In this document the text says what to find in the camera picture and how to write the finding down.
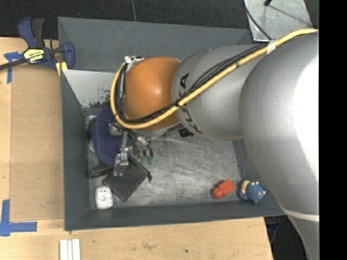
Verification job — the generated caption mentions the blue toy hedgehog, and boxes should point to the blue toy hedgehog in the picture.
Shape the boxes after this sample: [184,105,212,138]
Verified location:
[237,180,267,204]

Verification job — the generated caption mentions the grey metal bin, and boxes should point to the grey metal bin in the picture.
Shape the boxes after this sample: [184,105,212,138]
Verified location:
[56,16,286,231]

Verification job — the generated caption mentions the white small box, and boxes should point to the white small box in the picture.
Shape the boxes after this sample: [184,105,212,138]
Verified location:
[94,185,114,210]

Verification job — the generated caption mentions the black flat square pad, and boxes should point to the black flat square pad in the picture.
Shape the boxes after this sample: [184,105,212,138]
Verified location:
[102,155,153,203]

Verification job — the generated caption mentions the pale wood board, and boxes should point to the pale wood board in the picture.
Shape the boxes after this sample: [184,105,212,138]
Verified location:
[9,38,66,223]

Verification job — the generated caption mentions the dark blue cloth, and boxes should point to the dark blue cloth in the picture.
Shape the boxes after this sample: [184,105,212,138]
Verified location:
[91,106,134,167]

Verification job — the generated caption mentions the red toy block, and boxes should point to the red toy block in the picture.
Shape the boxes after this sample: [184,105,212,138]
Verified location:
[211,179,236,200]

